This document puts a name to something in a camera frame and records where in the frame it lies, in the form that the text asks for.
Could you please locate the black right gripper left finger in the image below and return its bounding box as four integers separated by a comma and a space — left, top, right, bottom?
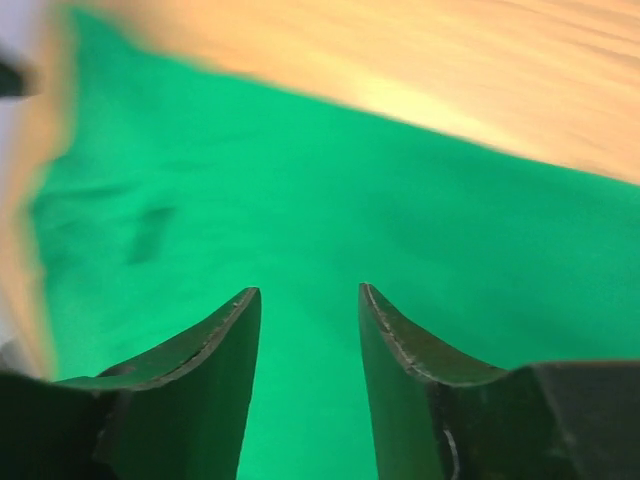
1, 288, 261, 480

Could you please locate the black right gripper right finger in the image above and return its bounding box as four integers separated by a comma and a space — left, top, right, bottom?
359, 284, 639, 479

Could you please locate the green t shirt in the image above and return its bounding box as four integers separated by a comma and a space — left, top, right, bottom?
31, 8, 639, 479

